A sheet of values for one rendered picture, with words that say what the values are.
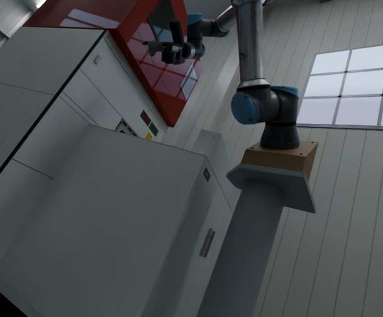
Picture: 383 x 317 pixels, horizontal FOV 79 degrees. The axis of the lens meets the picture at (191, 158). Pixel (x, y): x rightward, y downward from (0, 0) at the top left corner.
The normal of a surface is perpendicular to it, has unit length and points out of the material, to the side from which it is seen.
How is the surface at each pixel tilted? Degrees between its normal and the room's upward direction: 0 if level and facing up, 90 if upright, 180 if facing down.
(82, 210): 90
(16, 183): 90
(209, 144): 90
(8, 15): 90
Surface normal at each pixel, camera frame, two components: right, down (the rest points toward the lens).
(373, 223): -0.49, -0.50
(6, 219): 0.88, 0.25
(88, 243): -0.26, -0.44
